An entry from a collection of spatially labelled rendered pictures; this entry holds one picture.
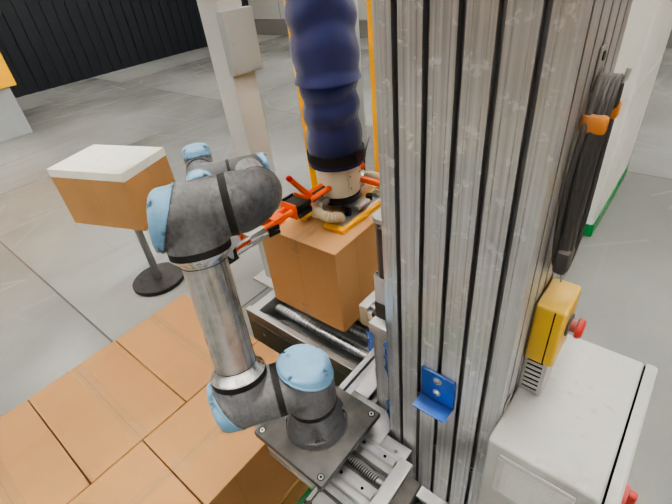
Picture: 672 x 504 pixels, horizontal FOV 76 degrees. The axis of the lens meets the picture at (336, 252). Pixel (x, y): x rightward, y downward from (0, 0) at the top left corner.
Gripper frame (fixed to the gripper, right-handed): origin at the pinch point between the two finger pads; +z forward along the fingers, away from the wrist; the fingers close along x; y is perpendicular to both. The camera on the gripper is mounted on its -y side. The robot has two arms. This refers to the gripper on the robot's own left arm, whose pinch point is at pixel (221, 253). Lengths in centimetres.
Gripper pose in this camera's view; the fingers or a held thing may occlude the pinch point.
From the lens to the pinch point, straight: 142.1
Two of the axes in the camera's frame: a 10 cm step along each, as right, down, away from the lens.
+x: -7.6, -3.1, 5.7
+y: 6.4, -5.0, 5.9
